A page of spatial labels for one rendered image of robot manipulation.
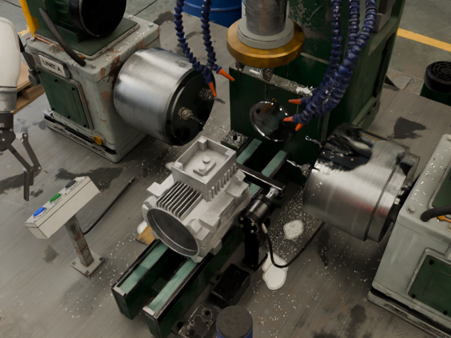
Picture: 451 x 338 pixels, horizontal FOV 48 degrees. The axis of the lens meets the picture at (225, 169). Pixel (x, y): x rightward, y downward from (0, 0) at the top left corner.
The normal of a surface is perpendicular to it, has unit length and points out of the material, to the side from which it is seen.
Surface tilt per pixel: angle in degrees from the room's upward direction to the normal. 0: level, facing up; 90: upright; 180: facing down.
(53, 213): 54
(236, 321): 0
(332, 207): 81
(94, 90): 90
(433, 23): 0
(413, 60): 0
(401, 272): 90
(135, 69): 24
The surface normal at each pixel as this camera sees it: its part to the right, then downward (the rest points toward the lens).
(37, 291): -0.03, -0.67
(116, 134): 0.83, 0.40
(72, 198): 0.65, -0.07
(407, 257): -0.57, 0.62
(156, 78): -0.29, -0.30
